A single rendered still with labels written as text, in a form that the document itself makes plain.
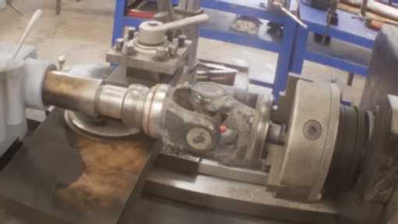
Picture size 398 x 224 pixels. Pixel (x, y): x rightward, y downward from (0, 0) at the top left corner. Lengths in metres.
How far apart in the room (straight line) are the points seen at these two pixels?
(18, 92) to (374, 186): 0.76
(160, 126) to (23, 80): 0.34
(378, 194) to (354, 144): 0.18
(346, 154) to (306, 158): 0.09
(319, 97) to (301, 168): 0.13
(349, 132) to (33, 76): 0.67
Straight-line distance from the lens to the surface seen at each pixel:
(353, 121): 0.90
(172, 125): 0.91
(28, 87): 1.02
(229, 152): 0.93
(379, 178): 0.74
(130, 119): 0.94
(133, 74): 1.14
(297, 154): 0.83
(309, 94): 0.86
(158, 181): 1.19
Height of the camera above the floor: 1.57
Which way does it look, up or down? 29 degrees down
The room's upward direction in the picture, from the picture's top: 8 degrees clockwise
